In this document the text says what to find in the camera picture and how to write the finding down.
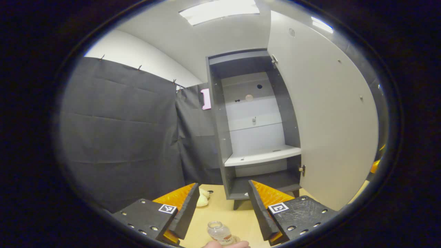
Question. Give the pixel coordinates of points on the white cabinet door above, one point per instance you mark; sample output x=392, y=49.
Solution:
x=330, y=120

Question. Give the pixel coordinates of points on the pale yellow soft object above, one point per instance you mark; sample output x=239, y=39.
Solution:
x=203, y=199

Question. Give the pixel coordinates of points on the large ceiling light panel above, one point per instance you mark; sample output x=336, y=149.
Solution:
x=219, y=11

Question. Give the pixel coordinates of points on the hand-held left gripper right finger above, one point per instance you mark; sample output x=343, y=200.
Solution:
x=259, y=210

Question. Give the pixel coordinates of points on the double strip ceiling light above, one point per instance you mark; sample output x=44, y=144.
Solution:
x=322, y=24

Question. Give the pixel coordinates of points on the black backdrop cloth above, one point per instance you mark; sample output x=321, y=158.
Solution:
x=117, y=137

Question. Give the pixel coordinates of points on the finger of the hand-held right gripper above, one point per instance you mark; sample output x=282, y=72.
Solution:
x=375, y=166

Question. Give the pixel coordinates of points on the metal door hinge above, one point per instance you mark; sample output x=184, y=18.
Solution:
x=274, y=60
x=302, y=169

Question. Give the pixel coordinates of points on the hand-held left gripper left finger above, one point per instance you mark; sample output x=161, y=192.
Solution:
x=187, y=213

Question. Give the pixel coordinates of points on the clear plastic bottle red label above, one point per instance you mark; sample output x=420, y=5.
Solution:
x=219, y=232

